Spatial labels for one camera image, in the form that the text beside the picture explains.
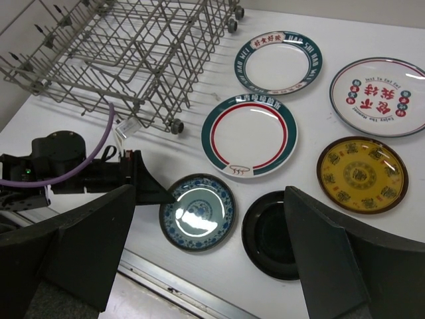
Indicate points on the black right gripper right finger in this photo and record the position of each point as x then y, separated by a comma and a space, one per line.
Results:
349, 269

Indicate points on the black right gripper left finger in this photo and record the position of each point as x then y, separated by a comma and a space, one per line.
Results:
65, 266

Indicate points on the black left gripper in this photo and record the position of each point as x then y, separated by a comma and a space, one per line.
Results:
102, 176

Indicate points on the blue floral plate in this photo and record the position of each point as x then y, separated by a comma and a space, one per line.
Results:
202, 215

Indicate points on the black plate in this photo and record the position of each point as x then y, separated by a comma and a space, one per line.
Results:
266, 239

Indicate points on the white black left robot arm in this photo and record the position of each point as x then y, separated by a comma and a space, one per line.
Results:
62, 151

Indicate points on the yellow patterned plate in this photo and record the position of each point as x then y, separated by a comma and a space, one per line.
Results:
362, 175

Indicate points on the white plate red characters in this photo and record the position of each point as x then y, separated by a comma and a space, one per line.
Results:
380, 96

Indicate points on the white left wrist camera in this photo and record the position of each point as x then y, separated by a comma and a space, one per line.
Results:
124, 130

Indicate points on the green red ring plate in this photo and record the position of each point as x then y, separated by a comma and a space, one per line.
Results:
249, 135

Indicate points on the aluminium table rail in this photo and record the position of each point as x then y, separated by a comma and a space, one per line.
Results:
176, 290

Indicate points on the grey wire dish rack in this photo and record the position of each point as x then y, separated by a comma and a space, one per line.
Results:
140, 57

